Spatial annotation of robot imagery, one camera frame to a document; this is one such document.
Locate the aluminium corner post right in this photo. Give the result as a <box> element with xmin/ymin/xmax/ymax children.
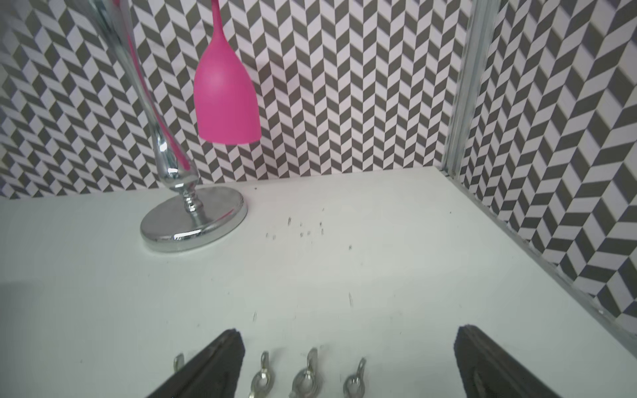
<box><xmin>441</xmin><ymin>0</ymin><xmax>499</xmax><ymax>179</ymax></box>

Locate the steel wing nut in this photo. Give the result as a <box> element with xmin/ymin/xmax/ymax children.
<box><xmin>173</xmin><ymin>353</ymin><xmax>185</xmax><ymax>373</ymax></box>
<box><xmin>249</xmin><ymin>351</ymin><xmax>275</xmax><ymax>398</ymax></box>
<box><xmin>289</xmin><ymin>348</ymin><xmax>322</xmax><ymax>398</ymax></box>
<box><xmin>343</xmin><ymin>358</ymin><xmax>367</xmax><ymax>398</ymax></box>

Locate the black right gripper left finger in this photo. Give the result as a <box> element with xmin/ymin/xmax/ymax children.
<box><xmin>149</xmin><ymin>329</ymin><xmax>246</xmax><ymax>398</ymax></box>

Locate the pink wine glass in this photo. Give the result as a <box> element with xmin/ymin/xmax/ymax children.
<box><xmin>193</xmin><ymin>1</ymin><xmax>261</xmax><ymax>145</ymax></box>

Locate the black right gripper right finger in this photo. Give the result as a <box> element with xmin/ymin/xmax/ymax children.
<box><xmin>454</xmin><ymin>325</ymin><xmax>558</xmax><ymax>398</ymax></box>

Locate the chrome glass holder stand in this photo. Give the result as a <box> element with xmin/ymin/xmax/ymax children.
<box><xmin>73</xmin><ymin>0</ymin><xmax>248</xmax><ymax>252</ymax></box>

